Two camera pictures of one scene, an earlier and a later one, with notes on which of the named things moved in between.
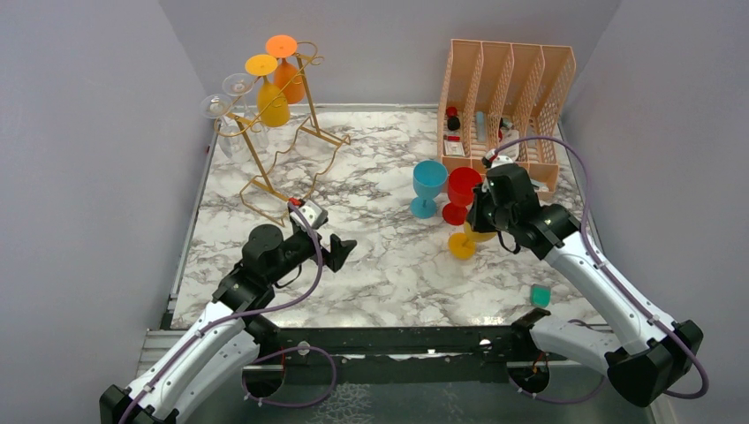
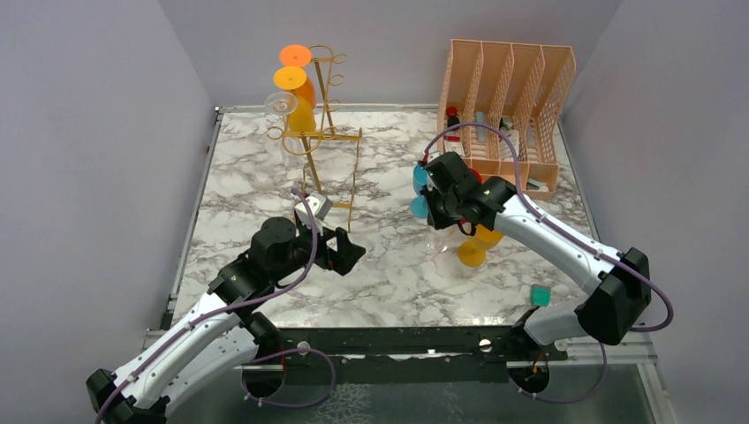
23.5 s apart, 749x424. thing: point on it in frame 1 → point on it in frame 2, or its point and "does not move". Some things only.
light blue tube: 480,126 does not move
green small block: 540,295 does not move
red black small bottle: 453,122 does not move
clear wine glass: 241,85 → 284,103
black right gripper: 481,193 → 438,220
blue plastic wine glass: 429,177 does not move
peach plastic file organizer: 503,97 does not move
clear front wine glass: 218,106 → 439,240
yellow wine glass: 273,104 → 291,78
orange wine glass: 287,76 → 298,56
